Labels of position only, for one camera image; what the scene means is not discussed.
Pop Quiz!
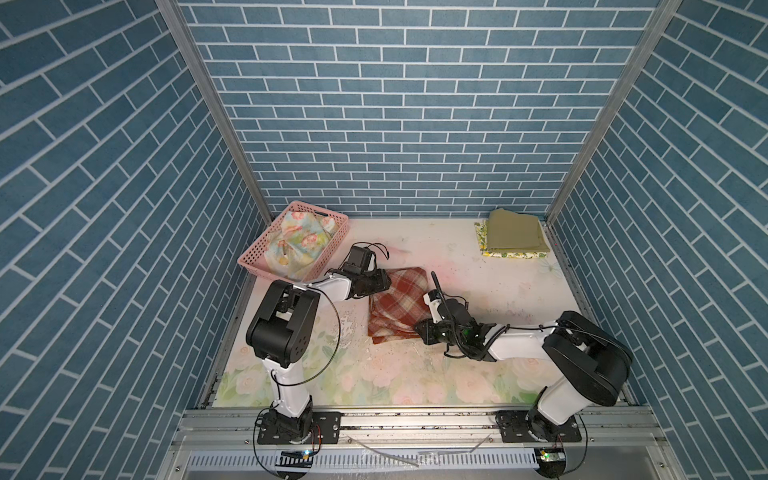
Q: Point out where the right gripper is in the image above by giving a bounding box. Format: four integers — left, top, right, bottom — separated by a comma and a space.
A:
409, 318, 464, 348

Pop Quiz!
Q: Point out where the red patterned skirt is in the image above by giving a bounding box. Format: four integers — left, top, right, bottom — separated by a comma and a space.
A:
367, 267, 431, 344

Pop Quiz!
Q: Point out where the pastel floral skirt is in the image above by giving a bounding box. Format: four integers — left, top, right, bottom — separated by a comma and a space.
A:
264, 210, 338, 281

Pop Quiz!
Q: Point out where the lemon print skirt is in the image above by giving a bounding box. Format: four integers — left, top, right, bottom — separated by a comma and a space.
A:
474, 220, 551, 259

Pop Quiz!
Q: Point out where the olive green skirt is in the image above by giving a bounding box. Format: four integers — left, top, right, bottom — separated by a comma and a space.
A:
486, 209, 550, 253

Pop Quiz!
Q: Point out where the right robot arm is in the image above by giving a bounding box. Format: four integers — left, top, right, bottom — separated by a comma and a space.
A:
414, 288, 633, 442

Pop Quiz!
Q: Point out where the pink perforated plastic basket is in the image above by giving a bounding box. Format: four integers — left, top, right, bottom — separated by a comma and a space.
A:
238, 201, 349, 281

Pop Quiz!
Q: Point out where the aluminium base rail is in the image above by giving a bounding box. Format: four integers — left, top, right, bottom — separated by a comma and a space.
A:
159, 405, 684, 479

